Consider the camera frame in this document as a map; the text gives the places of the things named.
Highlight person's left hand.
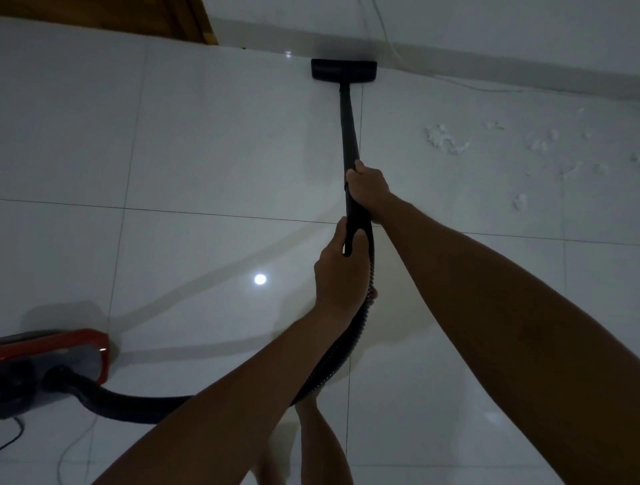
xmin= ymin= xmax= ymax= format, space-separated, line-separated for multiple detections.
xmin=313 ymin=216 xmax=379 ymax=322

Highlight person's left leg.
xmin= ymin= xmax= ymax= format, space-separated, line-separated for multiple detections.
xmin=251 ymin=439 xmax=275 ymax=485

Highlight thin white coiled cable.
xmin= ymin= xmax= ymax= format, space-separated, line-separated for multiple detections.
xmin=55 ymin=413 xmax=99 ymax=485

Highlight person's leg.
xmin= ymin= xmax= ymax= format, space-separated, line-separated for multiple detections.
xmin=295 ymin=396 xmax=354 ymax=485
xmin=251 ymin=439 xmax=275 ymax=485

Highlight brown wooden door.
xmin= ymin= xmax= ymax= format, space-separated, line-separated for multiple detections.
xmin=0 ymin=0 xmax=219 ymax=46

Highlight person's right leg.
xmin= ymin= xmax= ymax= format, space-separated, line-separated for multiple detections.
xmin=295 ymin=396 xmax=354 ymax=485

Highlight scattered white paper scraps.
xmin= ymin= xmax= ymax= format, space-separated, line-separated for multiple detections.
xmin=425 ymin=106 xmax=640 ymax=213

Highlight person's right forearm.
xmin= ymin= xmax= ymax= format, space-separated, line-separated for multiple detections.
xmin=377 ymin=195 xmax=640 ymax=485

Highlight person's left forearm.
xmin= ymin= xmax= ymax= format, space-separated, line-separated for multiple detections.
xmin=92 ymin=302 xmax=341 ymax=485

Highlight black power cord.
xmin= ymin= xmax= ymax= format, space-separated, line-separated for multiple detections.
xmin=0 ymin=417 xmax=26 ymax=452

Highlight person's right hand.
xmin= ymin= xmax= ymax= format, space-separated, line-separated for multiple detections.
xmin=345 ymin=159 xmax=395 ymax=225

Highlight red and black vacuum cleaner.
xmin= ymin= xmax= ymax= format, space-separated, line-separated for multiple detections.
xmin=0 ymin=58 xmax=379 ymax=426

